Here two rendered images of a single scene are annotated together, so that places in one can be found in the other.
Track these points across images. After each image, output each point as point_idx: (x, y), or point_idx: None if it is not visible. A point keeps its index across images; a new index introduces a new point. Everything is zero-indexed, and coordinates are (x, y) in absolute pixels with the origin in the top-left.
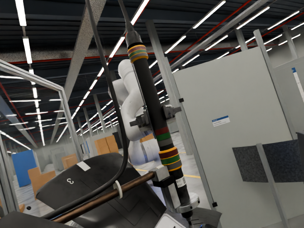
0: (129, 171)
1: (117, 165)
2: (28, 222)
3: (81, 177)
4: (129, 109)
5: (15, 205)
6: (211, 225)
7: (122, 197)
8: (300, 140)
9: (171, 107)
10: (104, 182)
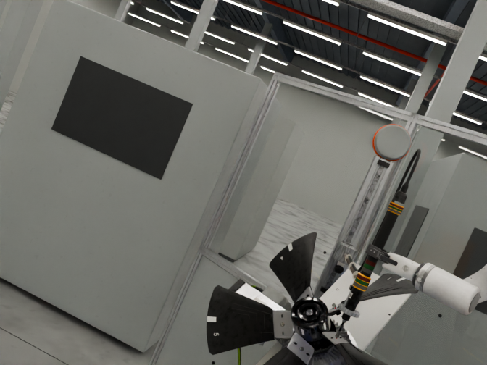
0: (386, 292)
1: (396, 289)
2: (314, 235)
3: (390, 280)
4: (479, 276)
5: None
6: (325, 313)
7: (366, 292)
8: None
9: (380, 252)
10: (382, 286)
